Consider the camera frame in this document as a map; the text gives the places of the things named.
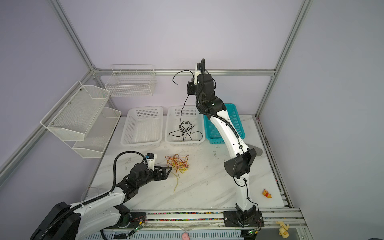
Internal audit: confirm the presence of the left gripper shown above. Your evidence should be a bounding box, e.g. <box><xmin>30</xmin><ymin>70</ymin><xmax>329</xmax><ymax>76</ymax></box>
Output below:
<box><xmin>137</xmin><ymin>166</ymin><xmax>172</xmax><ymax>189</ymax></box>

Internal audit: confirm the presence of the yellow cable bundle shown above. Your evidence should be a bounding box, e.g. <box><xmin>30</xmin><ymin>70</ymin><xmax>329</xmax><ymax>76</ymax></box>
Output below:
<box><xmin>165</xmin><ymin>155</ymin><xmax>190</xmax><ymax>193</ymax></box>

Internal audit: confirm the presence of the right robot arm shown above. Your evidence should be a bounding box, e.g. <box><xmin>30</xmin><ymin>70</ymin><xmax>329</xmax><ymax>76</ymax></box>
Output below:
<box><xmin>187</xmin><ymin>70</ymin><xmax>262</xmax><ymax>227</ymax></box>

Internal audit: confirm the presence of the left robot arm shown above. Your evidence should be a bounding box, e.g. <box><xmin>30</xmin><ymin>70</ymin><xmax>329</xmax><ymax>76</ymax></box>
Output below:
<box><xmin>31</xmin><ymin>152</ymin><xmax>172</xmax><ymax>240</ymax></box>

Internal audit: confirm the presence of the middle white plastic basket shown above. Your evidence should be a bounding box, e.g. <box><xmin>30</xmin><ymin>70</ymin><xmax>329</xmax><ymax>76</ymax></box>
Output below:
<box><xmin>165</xmin><ymin>106</ymin><xmax>206</xmax><ymax>147</ymax></box>

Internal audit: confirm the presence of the white plastic basket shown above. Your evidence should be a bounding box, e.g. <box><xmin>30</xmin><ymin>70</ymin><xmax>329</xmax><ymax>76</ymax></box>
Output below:
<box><xmin>121</xmin><ymin>106</ymin><xmax>164</xmax><ymax>148</ymax></box>
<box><xmin>165</xmin><ymin>106</ymin><xmax>206</xmax><ymax>147</ymax></box>

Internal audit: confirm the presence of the left white plastic basket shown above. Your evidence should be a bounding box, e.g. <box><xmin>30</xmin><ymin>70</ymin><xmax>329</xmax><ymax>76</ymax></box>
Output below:
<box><xmin>121</xmin><ymin>106</ymin><xmax>164</xmax><ymax>148</ymax></box>

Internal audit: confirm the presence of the teal plastic basket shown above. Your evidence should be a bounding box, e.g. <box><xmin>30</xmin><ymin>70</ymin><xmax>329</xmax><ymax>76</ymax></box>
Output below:
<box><xmin>204</xmin><ymin>103</ymin><xmax>246</xmax><ymax>145</ymax></box>

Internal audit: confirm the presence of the pink object at front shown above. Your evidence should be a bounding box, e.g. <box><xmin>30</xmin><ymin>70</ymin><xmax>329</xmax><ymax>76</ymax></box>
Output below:
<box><xmin>182</xmin><ymin>233</ymin><xmax>190</xmax><ymax>240</ymax></box>

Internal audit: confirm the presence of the white mesh two-tier shelf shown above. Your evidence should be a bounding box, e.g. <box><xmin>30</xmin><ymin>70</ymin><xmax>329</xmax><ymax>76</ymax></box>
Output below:
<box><xmin>40</xmin><ymin>81</ymin><xmax>121</xmax><ymax>159</ymax></box>

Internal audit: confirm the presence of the small orange toy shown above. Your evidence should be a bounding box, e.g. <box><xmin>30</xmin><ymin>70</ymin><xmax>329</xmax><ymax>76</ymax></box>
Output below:
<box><xmin>262</xmin><ymin>189</ymin><xmax>272</xmax><ymax>199</ymax></box>

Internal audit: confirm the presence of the yellow toy figure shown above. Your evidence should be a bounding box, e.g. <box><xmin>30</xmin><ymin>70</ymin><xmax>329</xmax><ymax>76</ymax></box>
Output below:
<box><xmin>276</xmin><ymin>221</ymin><xmax>290</xmax><ymax>239</ymax></box>

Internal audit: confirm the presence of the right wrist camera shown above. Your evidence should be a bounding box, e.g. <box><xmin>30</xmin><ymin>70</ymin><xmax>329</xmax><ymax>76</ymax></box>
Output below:
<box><xmin>194</xmin><ymin>59</ymin><xmax>206</xmax><ymax>87</ymax></box>

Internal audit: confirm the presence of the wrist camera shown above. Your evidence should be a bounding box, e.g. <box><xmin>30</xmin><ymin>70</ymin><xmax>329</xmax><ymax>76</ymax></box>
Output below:
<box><xmin>146</xmin><ymin>153</ymin><xmax>157</xmax><ymax>171</ymax></box>
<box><xmin>194</xmin><ymin>59</ymin><xmax>206</xmax><ymax>87</ymax></box>

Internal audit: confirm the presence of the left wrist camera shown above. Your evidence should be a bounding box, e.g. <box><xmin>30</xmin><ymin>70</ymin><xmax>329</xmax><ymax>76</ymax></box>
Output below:
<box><xmin>146</xmin><ymin>153</ymin><xmax>157</xmax><ymax>171</ymax></box>

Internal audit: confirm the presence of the red cable bundle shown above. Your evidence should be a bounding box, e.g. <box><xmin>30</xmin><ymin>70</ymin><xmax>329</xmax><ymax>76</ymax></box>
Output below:
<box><xmin>164</xmin><ymin>154</ymin><xmax>190</xmax><ymax>172</ymax></box>

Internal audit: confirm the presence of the aluminium front rail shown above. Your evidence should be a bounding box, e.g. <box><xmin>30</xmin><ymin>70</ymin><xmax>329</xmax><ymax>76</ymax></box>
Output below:
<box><xmin>59</xmin><ymin>207</ymin><xmax>307</xmax><ymax>232</ymax></box>

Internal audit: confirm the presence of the white wire wall basket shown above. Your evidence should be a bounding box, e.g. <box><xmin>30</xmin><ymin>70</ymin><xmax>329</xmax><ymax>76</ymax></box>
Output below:
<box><xmin>105</xmin><ymin>65</ymin><xmax>157</xmax><ymax>97</ymax></box>

